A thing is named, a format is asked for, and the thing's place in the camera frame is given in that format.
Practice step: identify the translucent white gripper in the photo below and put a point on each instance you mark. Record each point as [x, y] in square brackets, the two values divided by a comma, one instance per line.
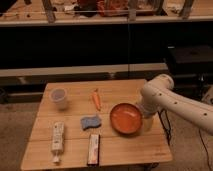
[147, 123]

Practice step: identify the orange ceramic bowl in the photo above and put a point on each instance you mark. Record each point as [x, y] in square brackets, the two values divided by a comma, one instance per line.
[126, 118]

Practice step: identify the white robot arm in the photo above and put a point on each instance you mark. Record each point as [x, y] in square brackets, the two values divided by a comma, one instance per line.
[158, 93]

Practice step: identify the orange carrot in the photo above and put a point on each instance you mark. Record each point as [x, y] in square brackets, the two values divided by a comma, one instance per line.
[96, 99]

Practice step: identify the blue sponge cloth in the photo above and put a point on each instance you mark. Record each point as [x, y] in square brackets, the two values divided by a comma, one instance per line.
[90, 122]

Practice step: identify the flat dark rectangular box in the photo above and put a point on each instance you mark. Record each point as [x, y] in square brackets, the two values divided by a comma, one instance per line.
[93, 150]

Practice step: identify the black box on right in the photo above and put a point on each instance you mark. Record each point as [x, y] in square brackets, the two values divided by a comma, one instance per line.
[190, 60]

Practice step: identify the white toothpaste tube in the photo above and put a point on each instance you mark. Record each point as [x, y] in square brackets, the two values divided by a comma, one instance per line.
[57, 146]

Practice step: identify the clear plastic cup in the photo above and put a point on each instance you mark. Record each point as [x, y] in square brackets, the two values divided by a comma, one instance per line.
[58, 97]

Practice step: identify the red object on shelf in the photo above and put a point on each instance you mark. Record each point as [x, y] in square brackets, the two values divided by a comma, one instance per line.
[112, 7]

